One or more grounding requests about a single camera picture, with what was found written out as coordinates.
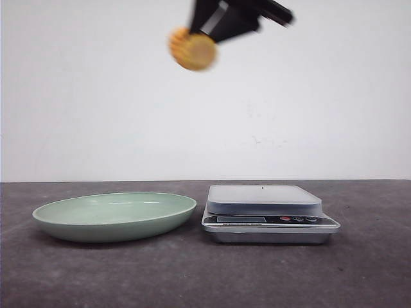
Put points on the light green oval plate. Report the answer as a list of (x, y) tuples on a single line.
[(114, 217)]

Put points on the yellow corn cob piece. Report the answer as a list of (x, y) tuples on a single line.
[(194, 52)]

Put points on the silver digital kitchen scale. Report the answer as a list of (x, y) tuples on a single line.
[(271, 214)]

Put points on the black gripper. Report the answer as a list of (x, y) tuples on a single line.
[(239, 18)]

